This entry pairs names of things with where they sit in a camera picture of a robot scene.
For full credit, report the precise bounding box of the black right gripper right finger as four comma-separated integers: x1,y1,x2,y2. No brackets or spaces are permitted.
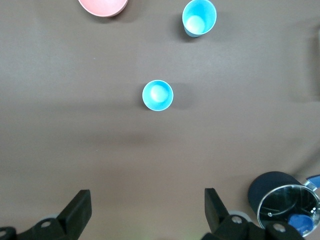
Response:
201,187,266,240

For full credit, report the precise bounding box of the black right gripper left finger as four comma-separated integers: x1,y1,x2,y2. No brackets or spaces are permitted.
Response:
18,189,92,240

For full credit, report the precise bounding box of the light blue plastic cup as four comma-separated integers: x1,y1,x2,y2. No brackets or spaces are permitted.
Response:
141,79,174,112
181,0,218,38

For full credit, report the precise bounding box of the brown table cloth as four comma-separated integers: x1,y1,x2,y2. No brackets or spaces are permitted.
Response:
0,0,320,240

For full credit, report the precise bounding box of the pink bowl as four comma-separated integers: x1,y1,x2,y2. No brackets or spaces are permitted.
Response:
77,0,130,18

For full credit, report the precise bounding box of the black pot with blue handle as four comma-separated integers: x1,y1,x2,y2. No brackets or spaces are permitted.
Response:
247,171,320,238

